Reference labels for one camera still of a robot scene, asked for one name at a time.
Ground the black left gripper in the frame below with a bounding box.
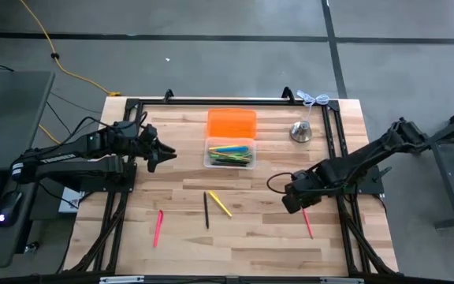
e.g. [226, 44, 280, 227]
[138, 124, 177, 174]

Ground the clear plastic supply box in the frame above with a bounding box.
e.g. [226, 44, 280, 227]
[203, 136, 257, 170]

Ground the green pen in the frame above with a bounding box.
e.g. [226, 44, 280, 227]
[208, 151, 251, 163]

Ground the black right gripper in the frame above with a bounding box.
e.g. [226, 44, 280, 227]
[281, 169, 325, 215]

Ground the white printed box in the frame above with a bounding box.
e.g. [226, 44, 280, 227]
[58, 186, 87, 215]

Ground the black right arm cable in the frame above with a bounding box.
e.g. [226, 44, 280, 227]
[266, 171, 297, 195]

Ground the black floor cable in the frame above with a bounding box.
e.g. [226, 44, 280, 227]
[46, 91, 102, 139]

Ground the brass cylinder stand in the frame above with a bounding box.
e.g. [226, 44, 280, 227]
[288, 119, 314, 144]

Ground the pink pen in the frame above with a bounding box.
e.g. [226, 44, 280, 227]
[152, 209, 165, 249]

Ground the dark grey capped pen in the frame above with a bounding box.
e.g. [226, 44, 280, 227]
[203, 191, 211, 230]

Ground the blue object edge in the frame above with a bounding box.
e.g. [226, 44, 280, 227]
[301, 207, 314, 240]

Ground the yellow extension cord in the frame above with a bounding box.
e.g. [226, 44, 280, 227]
[18, 0, 123, 98]
[38, 124, 62, 145]

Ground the yellow pencil green ferrule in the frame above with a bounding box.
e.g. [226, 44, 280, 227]
[209, 149, 253, 161]

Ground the black office desk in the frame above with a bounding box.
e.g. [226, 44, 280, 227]
[0, 70, 57, 270]

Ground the thick yellow highlighter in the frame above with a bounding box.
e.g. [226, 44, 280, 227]
[207, 190, 234, 219]

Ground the white bundled cable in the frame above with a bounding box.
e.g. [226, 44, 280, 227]
[295, 89, 331, 120]

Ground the black aluminium table frame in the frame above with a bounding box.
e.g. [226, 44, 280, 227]
[63, 96, 400, 278]

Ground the black computer mouse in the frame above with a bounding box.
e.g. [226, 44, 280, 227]
[0, 190, 24, 229]

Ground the orange plastic box lid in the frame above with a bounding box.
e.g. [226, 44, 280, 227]
[207, 108, 258, 140]

